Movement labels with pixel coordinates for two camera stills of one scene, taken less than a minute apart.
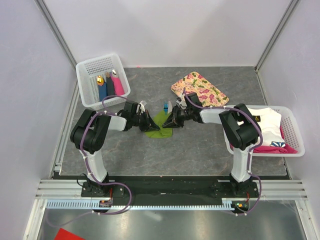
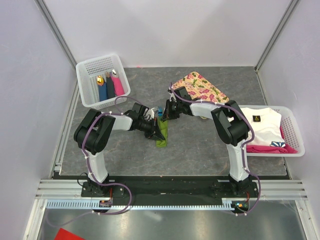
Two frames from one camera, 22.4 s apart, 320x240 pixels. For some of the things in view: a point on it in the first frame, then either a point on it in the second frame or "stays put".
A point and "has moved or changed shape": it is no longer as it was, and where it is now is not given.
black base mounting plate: (169, 188) stays put
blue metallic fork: (166, 107) has moved or changed shape
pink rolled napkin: (118, 88) stays put
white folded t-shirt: (269, 121) stays put
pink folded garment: (286, 149) stays put
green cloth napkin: (159, 119) has moved or changed shape
